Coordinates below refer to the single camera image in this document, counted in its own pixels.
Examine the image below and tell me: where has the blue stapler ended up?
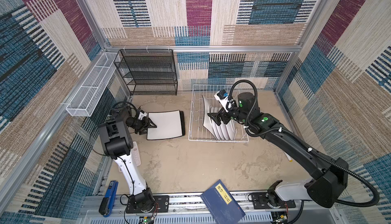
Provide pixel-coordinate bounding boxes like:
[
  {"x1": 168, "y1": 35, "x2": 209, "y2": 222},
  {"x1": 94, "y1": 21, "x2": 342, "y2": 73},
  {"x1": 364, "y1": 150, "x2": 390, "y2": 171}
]
[{"x1": 98, "y1": 180, "x2": 119, "y2": 217}]

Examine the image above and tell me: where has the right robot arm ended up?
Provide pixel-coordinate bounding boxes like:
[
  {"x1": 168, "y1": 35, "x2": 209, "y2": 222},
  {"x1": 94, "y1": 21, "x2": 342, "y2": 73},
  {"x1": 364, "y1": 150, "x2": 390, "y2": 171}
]
[{"x1": 207, "y1": 90, "x2": 348, "y2": 208}]

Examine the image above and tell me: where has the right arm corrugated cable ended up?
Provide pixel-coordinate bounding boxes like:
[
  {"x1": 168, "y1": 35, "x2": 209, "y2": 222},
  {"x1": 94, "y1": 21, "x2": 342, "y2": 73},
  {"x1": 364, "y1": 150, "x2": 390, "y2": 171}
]
[{"x1": 228, "y1": 79, "x2": 381, "y2": 208}]

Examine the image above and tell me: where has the blue book yellow label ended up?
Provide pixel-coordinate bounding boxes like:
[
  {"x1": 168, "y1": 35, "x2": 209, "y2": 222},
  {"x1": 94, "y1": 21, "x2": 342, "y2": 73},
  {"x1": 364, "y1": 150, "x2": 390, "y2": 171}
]
[{"x1": 201, "y1": 179, "x2": 245, "y2": 224}]

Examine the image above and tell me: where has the white square plate black rim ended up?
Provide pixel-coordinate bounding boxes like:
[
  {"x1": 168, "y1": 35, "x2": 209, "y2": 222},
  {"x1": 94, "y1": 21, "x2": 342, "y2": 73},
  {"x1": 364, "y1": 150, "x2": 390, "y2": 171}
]
[{"x1": 147, "y1": 110, "x2": 182, "y2": 140}]

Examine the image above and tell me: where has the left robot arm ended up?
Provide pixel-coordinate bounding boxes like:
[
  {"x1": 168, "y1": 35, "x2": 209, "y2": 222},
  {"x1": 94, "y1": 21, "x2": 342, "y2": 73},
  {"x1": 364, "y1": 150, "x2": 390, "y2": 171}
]
[{"x1": 98, "y1": 101, "x2": 158, "y2": 213}]

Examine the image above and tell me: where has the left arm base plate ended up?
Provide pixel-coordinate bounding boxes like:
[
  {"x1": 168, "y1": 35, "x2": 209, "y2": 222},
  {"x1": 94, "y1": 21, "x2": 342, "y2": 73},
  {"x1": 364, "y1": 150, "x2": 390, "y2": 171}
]
[{"x1": 125, "y1": 195, "x2": 170, "y2": 214}]

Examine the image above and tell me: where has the aluminium front rail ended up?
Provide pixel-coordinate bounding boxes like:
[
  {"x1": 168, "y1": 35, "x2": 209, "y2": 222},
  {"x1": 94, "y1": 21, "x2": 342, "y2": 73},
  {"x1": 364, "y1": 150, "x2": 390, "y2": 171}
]
[{"x1": 76, "y1": 191, "x2": 347, "y2": 224}]

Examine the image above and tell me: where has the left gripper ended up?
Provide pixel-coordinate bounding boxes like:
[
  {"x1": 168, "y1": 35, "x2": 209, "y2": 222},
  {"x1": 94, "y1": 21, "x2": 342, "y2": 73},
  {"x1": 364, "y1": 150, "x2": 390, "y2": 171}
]
[{"x1": 126, "y1": 117, "x2": 156, "y2": 135}]

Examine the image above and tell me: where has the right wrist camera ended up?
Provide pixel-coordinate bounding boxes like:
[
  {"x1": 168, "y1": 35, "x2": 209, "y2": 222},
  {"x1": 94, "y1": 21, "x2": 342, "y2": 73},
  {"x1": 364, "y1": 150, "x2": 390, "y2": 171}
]
[{"x1": 214, "y1": 89, "x2": 234, "y2": 112}]

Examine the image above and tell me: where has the pink white calculator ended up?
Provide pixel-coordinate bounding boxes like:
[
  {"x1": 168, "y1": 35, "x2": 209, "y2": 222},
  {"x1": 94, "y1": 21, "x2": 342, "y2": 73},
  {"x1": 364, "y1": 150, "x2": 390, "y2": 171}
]
[{"x1": 118, "y1": 141, "x2": 142, "y2": 173}]

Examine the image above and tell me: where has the white marker yellow cap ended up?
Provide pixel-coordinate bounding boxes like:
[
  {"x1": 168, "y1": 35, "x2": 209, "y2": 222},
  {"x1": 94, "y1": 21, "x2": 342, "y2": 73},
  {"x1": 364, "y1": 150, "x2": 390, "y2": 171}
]
[{"x1": 285, "y1": 153, "x2": 293, "y2": 162}]

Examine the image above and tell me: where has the black mesh shelf rack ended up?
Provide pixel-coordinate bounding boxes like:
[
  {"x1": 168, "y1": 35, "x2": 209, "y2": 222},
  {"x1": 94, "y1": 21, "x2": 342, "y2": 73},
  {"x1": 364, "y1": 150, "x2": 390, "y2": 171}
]
[{"x1": 114, "y1": 49, "x2": 178, "y2": 95}]

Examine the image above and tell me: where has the white round plate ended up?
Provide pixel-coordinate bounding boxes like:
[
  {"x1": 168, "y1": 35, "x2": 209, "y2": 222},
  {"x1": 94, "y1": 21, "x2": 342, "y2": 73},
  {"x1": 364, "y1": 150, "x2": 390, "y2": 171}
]
[
  {"x1": 216, "y1": 125, "x2": 225, "y2": 140},
  {"x1": 226, "y1": 120, "x2": 236, "y2": 141},
  {"x1": 220, "y1": 123, "x2": 230, "y2": 140},
  {"x1": 210, "y1": 106, "x2": 221, "y2": 140}
]

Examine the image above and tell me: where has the white mesh wall basket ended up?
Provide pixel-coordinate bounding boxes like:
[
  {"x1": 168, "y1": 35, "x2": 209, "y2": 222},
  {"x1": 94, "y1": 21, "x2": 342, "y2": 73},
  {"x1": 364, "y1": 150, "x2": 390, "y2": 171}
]
[{"x1": 66, "y1": 53, "x2": 117, "y2": 117}]

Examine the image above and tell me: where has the white wire dish rack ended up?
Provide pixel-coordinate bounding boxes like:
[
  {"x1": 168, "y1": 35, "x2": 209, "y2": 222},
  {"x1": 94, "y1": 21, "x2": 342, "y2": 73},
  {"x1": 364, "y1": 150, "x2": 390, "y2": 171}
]
[{"x1": 188, "y1": 84, "x2": 249, "y2": 143}]

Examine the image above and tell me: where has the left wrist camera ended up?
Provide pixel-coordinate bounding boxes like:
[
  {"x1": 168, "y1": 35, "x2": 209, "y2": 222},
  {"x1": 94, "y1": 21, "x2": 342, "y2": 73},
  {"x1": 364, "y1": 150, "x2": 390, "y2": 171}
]
[{"x1": 137, "y1": 110, "x2": 148, "y2": 120}]

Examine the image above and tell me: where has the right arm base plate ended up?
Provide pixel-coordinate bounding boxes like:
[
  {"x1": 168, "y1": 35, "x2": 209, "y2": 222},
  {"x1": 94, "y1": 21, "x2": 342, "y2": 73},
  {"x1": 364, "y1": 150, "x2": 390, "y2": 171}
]
[{"x1": 247, "y1": 192, "x2": 296, "y2": 209}]

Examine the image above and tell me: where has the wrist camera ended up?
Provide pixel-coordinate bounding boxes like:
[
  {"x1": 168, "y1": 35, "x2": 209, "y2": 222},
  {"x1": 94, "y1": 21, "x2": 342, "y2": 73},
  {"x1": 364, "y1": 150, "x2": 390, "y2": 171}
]
[
  {"x1": 214, "y1": 89, "x2": 234, "y2": 112},
  {"x1": 137, "y1": 110, "x2": 148, "y2": 120}
]

